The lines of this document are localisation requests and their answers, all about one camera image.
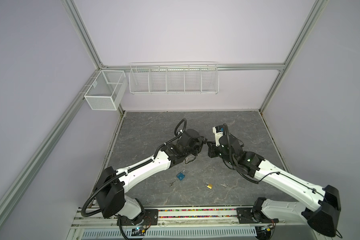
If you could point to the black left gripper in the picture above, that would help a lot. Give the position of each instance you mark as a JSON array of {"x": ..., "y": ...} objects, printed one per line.
[{"x": 200, "y": 140}]

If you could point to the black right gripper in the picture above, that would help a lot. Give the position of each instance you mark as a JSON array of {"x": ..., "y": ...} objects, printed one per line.
[{"x": 212, "y": 148}]

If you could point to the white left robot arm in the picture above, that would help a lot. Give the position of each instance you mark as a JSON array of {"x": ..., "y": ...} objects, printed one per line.
[{"x": 109, "y": 194}]

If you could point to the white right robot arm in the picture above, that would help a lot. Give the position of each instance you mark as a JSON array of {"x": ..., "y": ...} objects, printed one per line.
[{"x": 316, "y": 206}]

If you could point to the blue padlock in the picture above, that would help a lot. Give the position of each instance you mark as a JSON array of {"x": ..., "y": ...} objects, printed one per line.
[{"x": 181, "y": 175}]

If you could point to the brass padlock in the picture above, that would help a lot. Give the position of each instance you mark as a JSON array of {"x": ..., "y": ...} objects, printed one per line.
[{"x": 209, "y": 186}]

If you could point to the white mesh box basket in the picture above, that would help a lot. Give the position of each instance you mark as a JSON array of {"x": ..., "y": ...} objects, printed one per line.
[{"x": 106, "y": 91}]

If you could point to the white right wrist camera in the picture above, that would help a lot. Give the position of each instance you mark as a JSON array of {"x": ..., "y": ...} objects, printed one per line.
[{"x": 219, "y": 131}]

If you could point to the white wire shelf basket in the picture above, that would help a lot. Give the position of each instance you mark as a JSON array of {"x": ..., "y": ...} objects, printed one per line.
[{"x": 174, "y": 78}]

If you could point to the white vented cable duct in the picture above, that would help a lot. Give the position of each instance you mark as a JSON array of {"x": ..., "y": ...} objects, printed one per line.
[{"x": 171, "y": 233}]

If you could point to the aluminium frame corner post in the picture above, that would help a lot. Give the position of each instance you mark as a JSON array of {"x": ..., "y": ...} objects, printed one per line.
[{"x": 74, "y": 15}]

